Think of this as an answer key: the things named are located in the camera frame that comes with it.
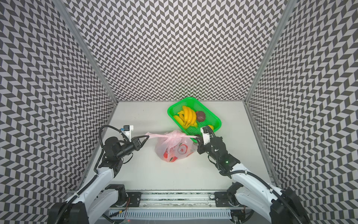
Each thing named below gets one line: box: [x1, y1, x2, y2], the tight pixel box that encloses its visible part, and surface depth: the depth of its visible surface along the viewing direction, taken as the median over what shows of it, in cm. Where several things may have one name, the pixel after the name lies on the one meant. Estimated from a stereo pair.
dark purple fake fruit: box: [195, 111, 206, 123], surface depth 104 cm
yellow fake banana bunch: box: [173, 105, 199, 130], surface depth 101 cm
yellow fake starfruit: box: [173, 114, 185, 126], surface depth 104 cm
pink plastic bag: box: [144, 130, 199, 163], surface depth 81 cm
